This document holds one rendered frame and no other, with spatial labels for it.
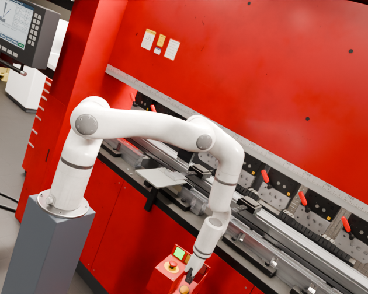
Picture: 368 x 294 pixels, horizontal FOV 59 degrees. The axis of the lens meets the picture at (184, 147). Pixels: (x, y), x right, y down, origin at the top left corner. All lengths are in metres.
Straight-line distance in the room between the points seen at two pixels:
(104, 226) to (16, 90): 3.60
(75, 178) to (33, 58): 1.18
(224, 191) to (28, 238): 0.76
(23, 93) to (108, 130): 4.27
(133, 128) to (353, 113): 0.93
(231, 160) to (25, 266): 0.87
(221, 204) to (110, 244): 1.12
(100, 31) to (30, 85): 3.01
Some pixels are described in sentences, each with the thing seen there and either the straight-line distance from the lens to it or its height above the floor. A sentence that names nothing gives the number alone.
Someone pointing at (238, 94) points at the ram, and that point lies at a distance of 1.75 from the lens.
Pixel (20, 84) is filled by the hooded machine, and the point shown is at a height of 0.32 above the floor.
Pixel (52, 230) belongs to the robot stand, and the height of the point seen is 0.96.
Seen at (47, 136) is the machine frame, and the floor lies 0.77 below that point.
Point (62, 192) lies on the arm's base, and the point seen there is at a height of 1.08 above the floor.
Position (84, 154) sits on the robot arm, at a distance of 1.19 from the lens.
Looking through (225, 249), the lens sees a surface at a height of 0.88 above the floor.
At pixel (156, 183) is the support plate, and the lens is 1.77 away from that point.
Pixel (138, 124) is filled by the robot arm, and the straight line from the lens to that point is 1.14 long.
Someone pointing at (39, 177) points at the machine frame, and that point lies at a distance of 2.63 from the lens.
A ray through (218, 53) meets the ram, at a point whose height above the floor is 1.74.
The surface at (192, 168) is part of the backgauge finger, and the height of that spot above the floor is 1.02.
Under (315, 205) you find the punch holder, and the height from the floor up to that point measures 1.29.
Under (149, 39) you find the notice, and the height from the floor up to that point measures 1.66.
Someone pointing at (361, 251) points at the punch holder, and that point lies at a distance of 1.62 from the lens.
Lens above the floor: 1.70
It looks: 16 degrees down
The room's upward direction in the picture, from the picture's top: 23 degrees clockwise
